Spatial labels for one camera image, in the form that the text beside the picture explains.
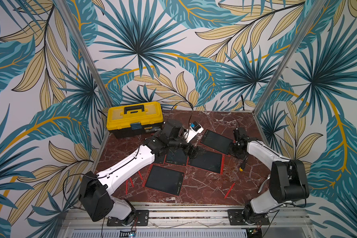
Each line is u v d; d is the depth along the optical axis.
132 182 0.84
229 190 0.83
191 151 0.63
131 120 0.93
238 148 0.69
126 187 0.83
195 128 0.60
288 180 0.45
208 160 0.94
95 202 0.39
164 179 0.86
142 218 0.73
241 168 0.89
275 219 0.72
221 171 0.89
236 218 0.73
